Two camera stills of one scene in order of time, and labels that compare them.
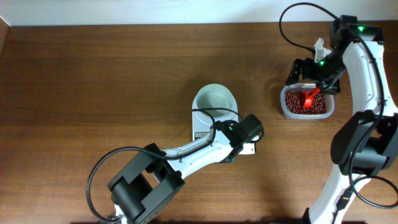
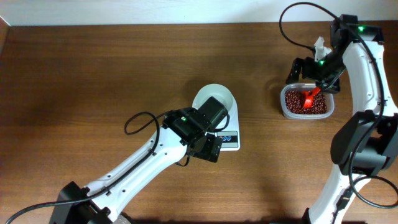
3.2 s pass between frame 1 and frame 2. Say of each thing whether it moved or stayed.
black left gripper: moved
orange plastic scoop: stayed
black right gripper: stayed
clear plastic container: stayed
